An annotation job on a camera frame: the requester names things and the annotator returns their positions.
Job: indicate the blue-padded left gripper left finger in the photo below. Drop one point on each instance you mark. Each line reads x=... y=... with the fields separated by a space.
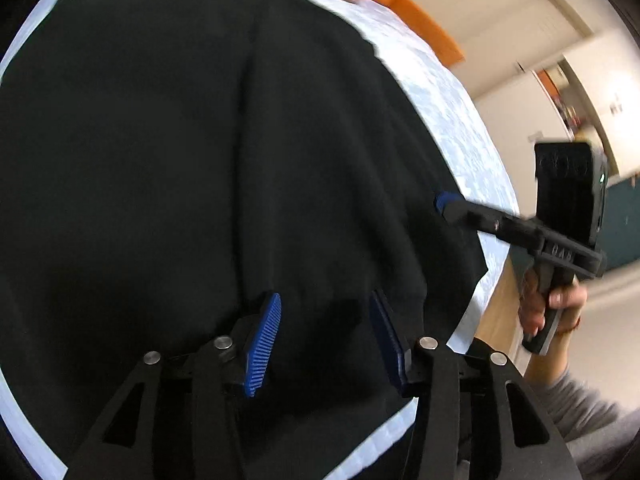
x=230 y=368

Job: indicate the light blue quilted bed cover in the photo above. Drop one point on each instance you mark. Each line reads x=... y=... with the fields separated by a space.
x=440 y=110

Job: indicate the black garment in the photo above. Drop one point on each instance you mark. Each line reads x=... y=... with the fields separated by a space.
x=210 y=185

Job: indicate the grey-sleeved right forearm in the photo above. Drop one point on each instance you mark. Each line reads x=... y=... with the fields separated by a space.
x=598 y=432

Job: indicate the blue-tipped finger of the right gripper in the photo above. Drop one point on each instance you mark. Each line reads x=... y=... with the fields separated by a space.
x=458 y=211

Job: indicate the white wardrobe cabinet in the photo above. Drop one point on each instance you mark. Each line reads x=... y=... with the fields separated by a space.
x=599 y=91

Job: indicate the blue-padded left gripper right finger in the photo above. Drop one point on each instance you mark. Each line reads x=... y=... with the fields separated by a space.
x=426 y=371

